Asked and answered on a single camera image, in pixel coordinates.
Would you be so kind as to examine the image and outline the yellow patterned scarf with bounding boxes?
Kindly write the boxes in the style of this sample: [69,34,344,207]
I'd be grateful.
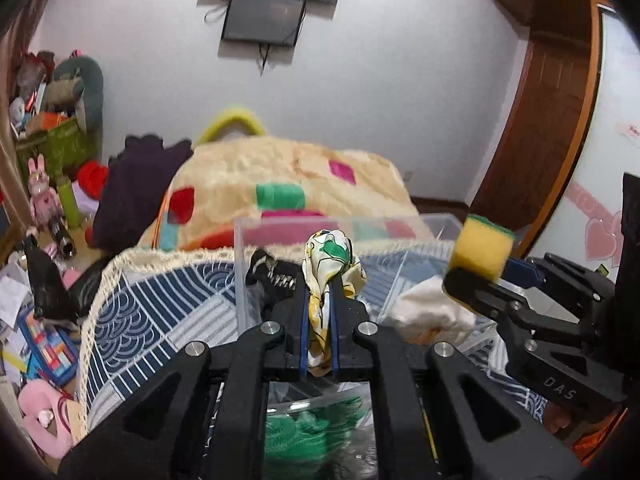
[302,230,369,377]

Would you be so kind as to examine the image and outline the pink plush toy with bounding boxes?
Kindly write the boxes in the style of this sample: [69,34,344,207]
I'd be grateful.
[18,379,82,461]

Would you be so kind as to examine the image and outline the yellow fleece patchwork blanket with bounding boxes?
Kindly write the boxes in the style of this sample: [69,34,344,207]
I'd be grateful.
[137,136,437,252]

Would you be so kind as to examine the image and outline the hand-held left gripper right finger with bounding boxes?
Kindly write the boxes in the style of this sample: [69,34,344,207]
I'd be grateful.
[330,279,587,480]

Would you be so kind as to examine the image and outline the pile of white papers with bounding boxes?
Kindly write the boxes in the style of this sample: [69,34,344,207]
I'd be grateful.
[0,259,32,332]

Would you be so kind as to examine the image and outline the brown wooden door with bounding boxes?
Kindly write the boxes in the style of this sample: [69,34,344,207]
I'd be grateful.
[469,30,601,262]

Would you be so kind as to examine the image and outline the dark purple garment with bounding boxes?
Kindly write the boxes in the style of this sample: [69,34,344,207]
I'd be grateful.
[92,133,195,252]

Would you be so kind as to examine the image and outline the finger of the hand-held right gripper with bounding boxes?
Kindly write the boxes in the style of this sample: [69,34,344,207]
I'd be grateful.
[442,267,627,412]
[504,254,617,328]

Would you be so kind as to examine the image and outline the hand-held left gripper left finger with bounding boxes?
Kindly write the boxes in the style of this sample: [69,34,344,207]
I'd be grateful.
[60,280,309,480]

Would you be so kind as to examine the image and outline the yellow green sponge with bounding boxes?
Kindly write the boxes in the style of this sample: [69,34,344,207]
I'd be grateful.
[448,214,516,279]

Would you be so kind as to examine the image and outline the black cylinder flashlight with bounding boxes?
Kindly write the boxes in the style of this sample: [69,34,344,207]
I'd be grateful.
[47,215,77,259]

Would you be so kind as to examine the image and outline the white cloth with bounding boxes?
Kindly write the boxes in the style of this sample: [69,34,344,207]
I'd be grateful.
[389,277,477,347]

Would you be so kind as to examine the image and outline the green storage box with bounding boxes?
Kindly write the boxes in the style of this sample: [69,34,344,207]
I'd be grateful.
[15,116,99,182]

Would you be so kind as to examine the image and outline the red cloth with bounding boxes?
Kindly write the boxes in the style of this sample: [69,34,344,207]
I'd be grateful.
[75,160,110,203]

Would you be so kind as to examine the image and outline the colourful picture book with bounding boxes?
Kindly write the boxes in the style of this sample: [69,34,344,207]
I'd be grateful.
[19,305,81,387]

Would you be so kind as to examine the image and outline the black wall monitor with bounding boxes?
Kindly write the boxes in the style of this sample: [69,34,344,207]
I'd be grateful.
[221,0,307,49]

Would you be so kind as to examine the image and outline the black bag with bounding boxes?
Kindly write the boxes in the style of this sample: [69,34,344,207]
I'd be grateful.
[23,247,79,324]

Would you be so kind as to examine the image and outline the yellow ring handle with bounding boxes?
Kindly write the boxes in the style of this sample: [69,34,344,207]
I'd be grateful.
[197,105,266,145]

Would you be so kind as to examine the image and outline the grey plush toy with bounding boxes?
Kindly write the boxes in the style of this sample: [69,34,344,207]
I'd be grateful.
[42,56,105,134]

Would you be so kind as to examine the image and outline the blue patterned fringed blanket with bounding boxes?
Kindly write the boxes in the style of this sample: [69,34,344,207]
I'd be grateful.
[77,239,551,437]

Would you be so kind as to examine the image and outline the clear plastic box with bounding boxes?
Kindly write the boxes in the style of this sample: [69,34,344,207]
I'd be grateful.
[233,213,507,480]

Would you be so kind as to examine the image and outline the green bottle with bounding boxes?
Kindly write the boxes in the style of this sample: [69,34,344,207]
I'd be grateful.
[56,176,84,230]

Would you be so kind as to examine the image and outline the white wardrobe door pink hearts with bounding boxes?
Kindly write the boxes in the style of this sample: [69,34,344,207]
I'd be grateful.
[529,5,640,283]

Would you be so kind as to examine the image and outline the green knitted cloth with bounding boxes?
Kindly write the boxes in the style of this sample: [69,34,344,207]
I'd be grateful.
[265,396,374,480]

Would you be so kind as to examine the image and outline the black printed sock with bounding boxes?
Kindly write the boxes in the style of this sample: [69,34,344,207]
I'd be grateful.
[245,249,306,307]

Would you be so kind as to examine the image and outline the pink rabbit toy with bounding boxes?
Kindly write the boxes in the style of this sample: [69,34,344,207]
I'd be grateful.
[27,155,64,234]

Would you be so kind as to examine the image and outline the orange cloth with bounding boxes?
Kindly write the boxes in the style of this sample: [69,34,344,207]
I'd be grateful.
[544,400,632,467]

